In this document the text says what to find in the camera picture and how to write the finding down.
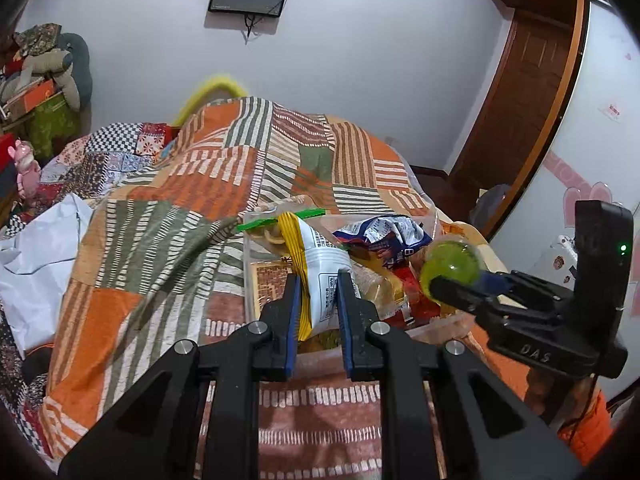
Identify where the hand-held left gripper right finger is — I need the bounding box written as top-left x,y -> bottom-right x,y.
336,269 -> 583,480

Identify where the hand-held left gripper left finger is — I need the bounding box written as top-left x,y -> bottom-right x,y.
57,272 -> 303,480

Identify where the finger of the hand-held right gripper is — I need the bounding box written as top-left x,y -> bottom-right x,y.
481,269 -> 577,307
429,277 -> 507,322

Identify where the green jelly cup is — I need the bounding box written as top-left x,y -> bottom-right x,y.
419,240 -> 485,306

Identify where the clear plastic box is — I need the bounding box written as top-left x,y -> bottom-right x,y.
242,212 -> 476,376

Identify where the red noodle packet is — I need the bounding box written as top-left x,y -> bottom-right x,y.
390,265 -> 441,326

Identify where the white and yellow snack packet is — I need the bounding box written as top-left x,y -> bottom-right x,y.
277,211 -> 353,343

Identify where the white stickered box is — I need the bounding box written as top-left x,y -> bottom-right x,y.
532,235 -> 581,287

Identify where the clear bag of orange crackers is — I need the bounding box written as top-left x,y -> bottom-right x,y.
250,260 -> 296,321

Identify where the grey bag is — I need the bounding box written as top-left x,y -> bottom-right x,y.
472,184 -> 512,233

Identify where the blue snack packet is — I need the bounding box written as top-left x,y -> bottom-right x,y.
332,215 -> 433,271

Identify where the green bag clip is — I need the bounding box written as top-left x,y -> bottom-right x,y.
236,207 -> 326,233

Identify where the white wardrobe with pink stickers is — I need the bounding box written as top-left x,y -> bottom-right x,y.
467,0 -> 640,411

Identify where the patchwork blanket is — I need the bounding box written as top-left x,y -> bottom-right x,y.
42,96 -> 531,480

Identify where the wooden door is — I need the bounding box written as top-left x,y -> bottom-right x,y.
447,7 -> 576,196

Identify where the yellow fuzzy cushion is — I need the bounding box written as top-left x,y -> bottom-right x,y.
172,74 -> 248,126

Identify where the checkered quilt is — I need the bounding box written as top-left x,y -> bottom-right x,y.
0,121 -> 181,461

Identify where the white plastic bag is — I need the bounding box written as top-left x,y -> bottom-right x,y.
0,192 -> 93,353

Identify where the pink plush toy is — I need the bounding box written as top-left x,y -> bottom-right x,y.
7,140 -> 41,196

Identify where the red box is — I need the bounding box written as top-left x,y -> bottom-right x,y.
0,132 -> 21,172

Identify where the orange box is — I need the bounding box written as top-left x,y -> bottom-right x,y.
7,77 -> 56,117

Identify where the patterned cloth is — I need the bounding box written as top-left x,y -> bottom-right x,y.
12,22 -> 62,56

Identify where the black monitor cable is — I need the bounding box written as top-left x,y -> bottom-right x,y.
243,12 -> 264,45

